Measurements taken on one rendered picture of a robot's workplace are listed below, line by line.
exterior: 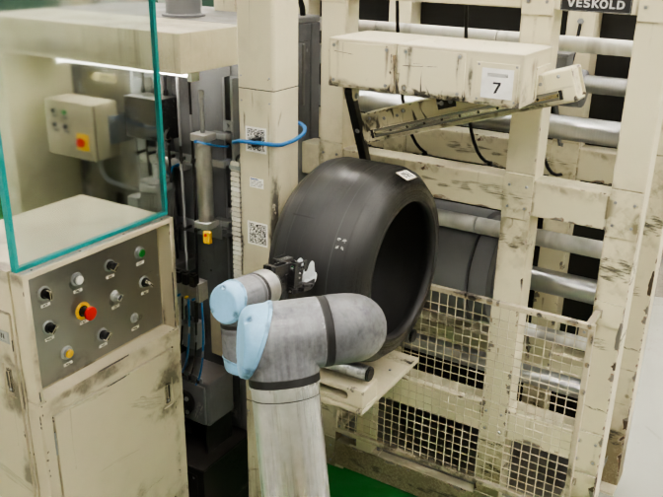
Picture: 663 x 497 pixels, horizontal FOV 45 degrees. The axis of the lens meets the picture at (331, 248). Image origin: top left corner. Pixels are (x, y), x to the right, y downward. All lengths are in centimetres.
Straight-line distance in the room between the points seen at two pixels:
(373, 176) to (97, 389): 99
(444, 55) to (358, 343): 119
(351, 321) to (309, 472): 24
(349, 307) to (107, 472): 143
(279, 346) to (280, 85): 119
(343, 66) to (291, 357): 136
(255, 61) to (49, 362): 100
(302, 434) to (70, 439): 122
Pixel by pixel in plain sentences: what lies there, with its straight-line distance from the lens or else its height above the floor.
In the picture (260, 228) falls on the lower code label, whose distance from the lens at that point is 241.
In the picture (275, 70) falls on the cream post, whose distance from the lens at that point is 227.
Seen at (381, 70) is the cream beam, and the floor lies 170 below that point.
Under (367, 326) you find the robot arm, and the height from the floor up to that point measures 148.
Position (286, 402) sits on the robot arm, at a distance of 126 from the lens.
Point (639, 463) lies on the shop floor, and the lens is 375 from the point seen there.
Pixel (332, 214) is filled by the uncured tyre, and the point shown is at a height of 138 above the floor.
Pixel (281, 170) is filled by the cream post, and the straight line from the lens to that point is 236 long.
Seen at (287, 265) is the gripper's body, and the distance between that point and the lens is 194.
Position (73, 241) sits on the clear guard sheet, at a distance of 223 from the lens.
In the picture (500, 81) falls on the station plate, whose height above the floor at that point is 171.
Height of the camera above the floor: 206
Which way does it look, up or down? 21 degrees down
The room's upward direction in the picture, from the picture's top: 1 degrees clockwise
